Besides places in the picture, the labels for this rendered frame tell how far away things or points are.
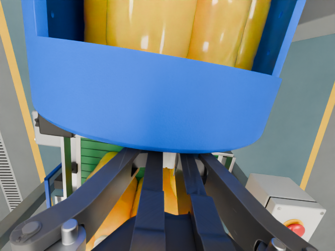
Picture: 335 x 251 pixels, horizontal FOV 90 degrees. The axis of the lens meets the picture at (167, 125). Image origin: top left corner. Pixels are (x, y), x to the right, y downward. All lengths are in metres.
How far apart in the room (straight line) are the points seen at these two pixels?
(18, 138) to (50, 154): 0.28
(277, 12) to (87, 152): 0.51
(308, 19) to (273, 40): 0.68
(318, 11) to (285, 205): 0.72
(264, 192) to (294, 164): 1.59
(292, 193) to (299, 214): 0.04
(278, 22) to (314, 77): 1.52
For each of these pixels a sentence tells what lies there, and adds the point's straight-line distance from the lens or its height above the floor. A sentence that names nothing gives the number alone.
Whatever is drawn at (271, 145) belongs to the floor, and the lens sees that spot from 1.77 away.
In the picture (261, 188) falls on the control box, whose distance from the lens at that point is 0.42.
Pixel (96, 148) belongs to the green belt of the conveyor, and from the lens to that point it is 0.53.
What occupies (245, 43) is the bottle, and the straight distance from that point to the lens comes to 0.25.
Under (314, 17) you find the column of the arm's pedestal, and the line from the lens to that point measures 0.92.
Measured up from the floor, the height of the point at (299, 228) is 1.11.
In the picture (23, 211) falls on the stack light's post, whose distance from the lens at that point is 0.70.
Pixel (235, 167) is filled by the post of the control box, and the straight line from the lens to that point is 0.63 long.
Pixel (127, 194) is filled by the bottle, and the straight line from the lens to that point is 0.47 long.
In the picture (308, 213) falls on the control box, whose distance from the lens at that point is 0.44.
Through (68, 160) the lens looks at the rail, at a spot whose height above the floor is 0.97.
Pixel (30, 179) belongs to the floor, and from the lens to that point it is 2.08.
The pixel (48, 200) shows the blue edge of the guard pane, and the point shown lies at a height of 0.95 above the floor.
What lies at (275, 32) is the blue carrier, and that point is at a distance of 0.27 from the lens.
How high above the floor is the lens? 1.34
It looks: 71 degrees down
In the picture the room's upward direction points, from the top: 177 degrees clockwise
